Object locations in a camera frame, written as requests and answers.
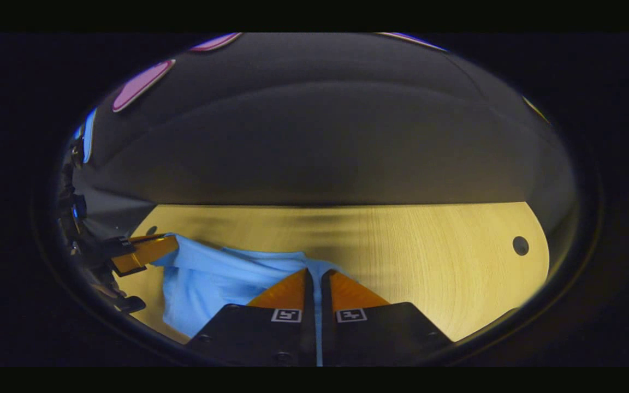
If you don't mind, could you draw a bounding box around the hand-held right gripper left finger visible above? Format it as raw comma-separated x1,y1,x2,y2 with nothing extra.
185,267,317,367

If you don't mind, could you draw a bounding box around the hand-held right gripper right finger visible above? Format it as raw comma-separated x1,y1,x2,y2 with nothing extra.
322,269,454,367

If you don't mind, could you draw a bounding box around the light blue polo T-shirt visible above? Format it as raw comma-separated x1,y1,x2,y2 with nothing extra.
151,234,359,367

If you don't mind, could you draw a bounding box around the black backdrop cloth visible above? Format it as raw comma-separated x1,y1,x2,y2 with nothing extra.
66,33,577,241

